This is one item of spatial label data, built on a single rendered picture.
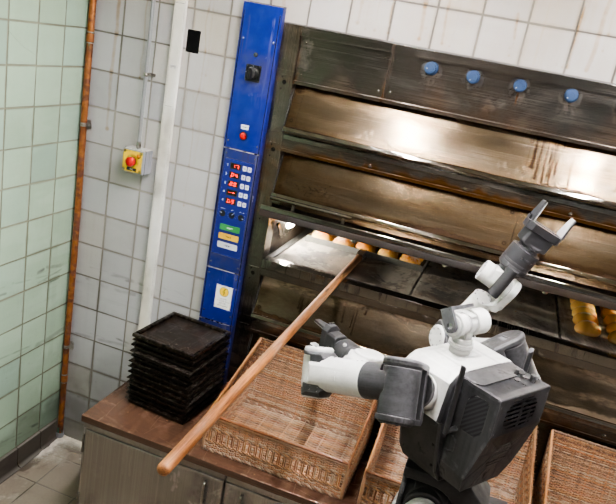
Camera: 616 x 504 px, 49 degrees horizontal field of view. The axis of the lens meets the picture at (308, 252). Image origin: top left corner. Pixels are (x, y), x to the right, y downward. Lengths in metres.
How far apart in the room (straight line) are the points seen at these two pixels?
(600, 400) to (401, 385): 1.31
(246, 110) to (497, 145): 0.95
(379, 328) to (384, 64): 1.01
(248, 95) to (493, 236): 1.06
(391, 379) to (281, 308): 1.29
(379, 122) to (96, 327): 1.62
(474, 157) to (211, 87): 1.05
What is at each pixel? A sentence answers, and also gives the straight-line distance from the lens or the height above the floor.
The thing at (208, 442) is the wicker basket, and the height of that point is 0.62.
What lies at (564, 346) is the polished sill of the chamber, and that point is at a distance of 2.66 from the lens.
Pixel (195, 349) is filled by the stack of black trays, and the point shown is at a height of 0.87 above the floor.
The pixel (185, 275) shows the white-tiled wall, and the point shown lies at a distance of 2.95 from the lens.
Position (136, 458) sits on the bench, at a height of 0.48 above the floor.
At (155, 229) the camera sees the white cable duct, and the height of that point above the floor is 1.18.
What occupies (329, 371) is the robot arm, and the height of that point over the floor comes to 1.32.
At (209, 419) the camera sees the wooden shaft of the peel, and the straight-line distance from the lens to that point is 1.64.
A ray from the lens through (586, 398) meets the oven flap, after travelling 2.75.
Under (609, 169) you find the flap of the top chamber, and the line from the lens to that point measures 2.53.
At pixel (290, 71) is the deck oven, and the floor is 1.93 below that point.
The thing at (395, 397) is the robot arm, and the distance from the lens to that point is 1.57.
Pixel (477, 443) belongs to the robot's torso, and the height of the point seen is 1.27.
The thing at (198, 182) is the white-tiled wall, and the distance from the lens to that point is 2.82.
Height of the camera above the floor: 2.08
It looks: 18 degrees down
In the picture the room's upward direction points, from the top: 11 degrees clockwise
